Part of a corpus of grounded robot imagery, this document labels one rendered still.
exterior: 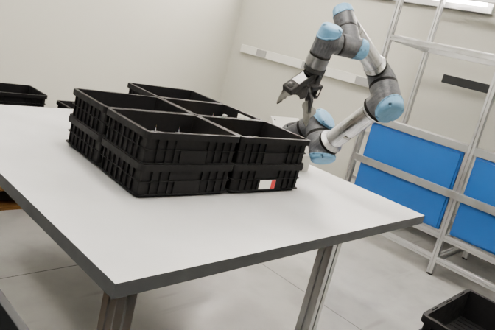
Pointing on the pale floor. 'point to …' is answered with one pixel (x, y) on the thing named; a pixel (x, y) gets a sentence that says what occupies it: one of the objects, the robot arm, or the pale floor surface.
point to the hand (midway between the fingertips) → (289, 115)
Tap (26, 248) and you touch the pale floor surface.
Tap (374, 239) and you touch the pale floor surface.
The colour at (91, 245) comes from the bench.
